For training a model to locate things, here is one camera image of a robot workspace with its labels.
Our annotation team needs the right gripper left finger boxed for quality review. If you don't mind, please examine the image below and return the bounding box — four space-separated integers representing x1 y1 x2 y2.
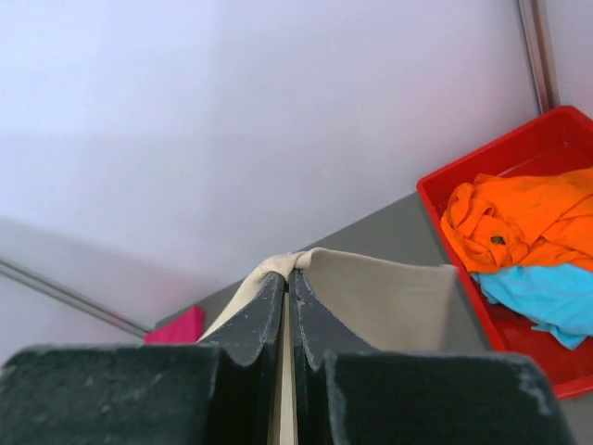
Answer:
1 273 284 444

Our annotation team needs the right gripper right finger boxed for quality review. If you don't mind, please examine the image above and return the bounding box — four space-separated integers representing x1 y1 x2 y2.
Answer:
289 271 574 444

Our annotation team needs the beige t shirt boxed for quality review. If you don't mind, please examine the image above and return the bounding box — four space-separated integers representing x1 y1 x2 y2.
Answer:
201 248 457 444

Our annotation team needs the folded pink t shirt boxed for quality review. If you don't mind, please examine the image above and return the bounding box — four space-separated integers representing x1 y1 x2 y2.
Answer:
144 305 205 345

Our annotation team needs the blue t shirt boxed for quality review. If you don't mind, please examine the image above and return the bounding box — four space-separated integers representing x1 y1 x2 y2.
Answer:
472 263 592 350

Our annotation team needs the orange t shirt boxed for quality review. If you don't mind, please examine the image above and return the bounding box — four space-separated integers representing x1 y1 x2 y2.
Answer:
440 168 592 273

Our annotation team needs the red plastic bin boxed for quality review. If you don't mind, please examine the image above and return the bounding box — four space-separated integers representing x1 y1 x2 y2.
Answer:
416 106 592 399

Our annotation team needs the left aluminium frame post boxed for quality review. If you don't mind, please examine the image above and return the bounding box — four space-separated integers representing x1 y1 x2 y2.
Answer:
1 260 151 338

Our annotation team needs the aluminium frame post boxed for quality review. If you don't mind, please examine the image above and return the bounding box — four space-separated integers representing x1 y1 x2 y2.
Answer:
516 0 561 114
1 260 151 338

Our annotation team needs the right aluminium frame post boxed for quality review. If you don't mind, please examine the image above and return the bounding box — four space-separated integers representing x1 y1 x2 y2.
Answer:
516 0 561 114

